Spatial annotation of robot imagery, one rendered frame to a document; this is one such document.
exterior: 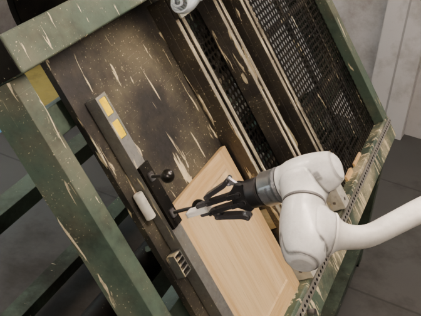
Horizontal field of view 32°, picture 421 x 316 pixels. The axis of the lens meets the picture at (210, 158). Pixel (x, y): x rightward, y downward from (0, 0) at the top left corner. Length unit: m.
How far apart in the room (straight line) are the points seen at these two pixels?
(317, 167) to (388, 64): 3.76
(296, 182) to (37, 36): 0.70
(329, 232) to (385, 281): 2.55
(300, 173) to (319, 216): 0.12
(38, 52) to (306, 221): 0.73
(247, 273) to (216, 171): 0.34
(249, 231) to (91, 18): 0.89
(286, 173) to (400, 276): 2.57
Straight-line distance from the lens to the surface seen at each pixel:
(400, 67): 5.42
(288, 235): 1.64
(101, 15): 2.01
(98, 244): 1.84
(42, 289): 3.63
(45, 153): 1.78
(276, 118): 2.68
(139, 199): 1.99
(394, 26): 5.34
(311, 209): 1.66
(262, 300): 2.39
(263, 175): 1.79
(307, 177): 1.70
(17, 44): 1.74
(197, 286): 2.12
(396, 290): 4.14
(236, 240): 2.34
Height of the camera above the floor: 2.55
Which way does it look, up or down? 31 degrees down
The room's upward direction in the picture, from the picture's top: 5 degrees clockwise
